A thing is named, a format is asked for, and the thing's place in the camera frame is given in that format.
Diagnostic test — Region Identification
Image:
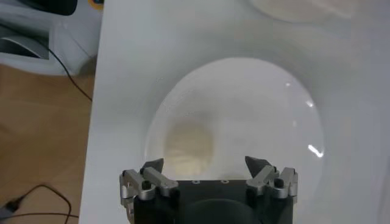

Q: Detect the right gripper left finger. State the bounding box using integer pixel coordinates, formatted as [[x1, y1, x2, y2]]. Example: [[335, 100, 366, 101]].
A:
[[119, 157, 180, 214]]

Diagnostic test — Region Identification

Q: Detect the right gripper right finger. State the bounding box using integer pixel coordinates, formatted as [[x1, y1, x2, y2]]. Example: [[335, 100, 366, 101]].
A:
[[244, 155, 299, 203]]

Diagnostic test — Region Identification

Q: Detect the white steamed baozi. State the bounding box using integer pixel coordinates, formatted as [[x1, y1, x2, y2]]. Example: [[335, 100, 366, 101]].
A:
[[163, 123, 216, 180]]

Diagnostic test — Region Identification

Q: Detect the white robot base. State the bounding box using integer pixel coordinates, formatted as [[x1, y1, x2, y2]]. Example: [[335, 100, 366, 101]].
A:
[[0, 0, 104, 77]]

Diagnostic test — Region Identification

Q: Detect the white round plate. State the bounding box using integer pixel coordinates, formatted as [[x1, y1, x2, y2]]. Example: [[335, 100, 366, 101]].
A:
[[143, 57, 325, 224]]

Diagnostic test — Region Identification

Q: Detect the black floor cable with plug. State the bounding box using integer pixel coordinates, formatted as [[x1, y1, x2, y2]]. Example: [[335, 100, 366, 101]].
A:
[[0, 184, 80, 224]]

